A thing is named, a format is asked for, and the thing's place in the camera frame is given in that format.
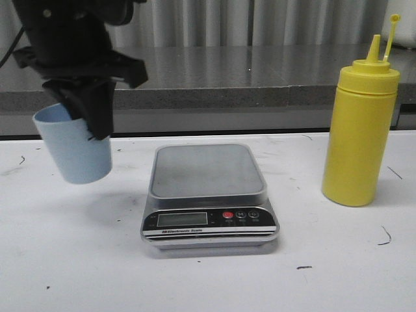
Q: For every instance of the light blue plastic cup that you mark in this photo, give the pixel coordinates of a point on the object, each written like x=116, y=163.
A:
x=79, y=157

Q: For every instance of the white box on counter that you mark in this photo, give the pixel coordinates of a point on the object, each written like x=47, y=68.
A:
x=403, y=37

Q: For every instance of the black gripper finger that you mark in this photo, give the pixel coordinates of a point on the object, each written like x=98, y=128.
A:
x=61, y=97
x=91, y=100

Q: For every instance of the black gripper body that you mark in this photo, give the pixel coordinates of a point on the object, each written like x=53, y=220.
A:
x=69, y=41

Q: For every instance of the silver electronic kitchen scale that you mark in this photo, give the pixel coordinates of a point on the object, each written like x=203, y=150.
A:
x=207, y=200

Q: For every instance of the white pleated curtain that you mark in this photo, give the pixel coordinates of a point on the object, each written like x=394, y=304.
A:
x=257, y=23

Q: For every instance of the grey stone counter ledge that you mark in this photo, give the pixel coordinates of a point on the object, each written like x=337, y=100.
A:
x=260, y=88

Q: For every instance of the yellow squeeze bottle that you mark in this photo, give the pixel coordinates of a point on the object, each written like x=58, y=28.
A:
x=365, y=99

